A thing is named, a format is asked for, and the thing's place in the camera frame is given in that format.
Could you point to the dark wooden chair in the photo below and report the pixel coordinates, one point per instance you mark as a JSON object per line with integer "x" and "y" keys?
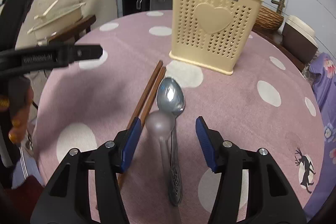
{"x": 74, "y": 30}

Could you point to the left hand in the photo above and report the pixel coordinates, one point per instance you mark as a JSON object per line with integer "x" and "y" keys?
{"x": 20, "y": 120}

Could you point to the beige plastic utensil holder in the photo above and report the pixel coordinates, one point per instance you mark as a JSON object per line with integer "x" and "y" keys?
{"x": 212, "y": 33}

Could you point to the brown wooden chopstick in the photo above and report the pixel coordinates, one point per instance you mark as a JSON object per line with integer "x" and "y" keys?
{"x": 145, "y": 93}
{"x": 150, "y": 100}

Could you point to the pink polka dot tablecloth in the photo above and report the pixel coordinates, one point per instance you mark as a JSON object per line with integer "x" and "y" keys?
{"x": 265, "y": 103}

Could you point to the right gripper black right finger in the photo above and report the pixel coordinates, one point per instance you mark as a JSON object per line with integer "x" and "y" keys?
{"x": 271, "y": 199}

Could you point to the purple floral cloth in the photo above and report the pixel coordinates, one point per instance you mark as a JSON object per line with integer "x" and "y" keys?
{"x": 322, "y": 69}

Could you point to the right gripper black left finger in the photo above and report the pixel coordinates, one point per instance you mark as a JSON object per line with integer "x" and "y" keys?
{"x": 65, "y": 198}

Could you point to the bamboo faucet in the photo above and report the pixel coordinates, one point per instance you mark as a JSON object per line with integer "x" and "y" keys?
{"x": 280, "y": 5}

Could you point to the cream pot with lid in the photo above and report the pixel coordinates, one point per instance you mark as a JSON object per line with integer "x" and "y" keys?
{"x": 55, "y": 19}

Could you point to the translucent plastic spoon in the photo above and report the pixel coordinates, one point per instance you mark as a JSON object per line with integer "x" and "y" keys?
{"x": 160, "y": 124}

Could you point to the steel spoon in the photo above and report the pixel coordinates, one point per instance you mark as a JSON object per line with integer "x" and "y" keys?
{"x": 171, "y": 101}

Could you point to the woven brown basin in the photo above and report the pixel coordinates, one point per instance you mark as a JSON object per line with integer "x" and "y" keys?
{"x": 268, "y": 20}

